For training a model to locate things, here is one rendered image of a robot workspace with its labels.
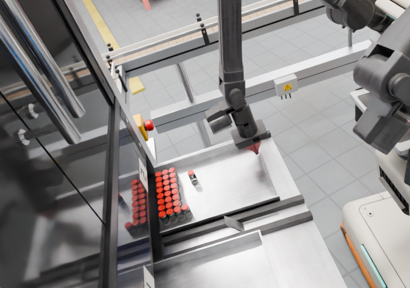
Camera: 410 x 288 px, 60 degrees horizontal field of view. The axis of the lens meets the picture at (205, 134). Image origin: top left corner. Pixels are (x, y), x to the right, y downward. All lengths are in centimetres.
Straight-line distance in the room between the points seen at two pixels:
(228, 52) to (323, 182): 141
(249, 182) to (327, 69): 121
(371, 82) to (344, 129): 191
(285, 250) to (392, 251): 77
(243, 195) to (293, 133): 147
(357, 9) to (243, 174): 54
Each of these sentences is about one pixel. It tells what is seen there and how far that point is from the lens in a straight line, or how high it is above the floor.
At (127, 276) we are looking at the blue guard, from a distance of 71.
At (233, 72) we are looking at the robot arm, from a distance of 93.
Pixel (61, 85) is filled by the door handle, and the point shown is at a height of 149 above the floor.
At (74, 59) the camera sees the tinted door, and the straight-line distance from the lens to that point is 83.
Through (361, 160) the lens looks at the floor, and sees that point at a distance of 229.
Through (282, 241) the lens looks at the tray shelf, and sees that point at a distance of 95.
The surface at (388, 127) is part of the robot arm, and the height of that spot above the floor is 127.
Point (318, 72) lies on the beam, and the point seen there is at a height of 50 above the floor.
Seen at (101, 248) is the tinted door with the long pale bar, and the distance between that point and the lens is 65.
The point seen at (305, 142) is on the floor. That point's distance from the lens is 241.
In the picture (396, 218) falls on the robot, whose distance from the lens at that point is 173.
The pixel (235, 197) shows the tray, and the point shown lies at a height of 88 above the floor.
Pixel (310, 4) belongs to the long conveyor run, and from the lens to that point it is 190.
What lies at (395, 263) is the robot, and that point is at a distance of 162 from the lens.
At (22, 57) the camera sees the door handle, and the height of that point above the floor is 156.
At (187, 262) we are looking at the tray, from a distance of 98.
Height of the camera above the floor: 170
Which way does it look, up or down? 40 degrees down
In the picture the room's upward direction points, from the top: 20 degrees counter-clockwise
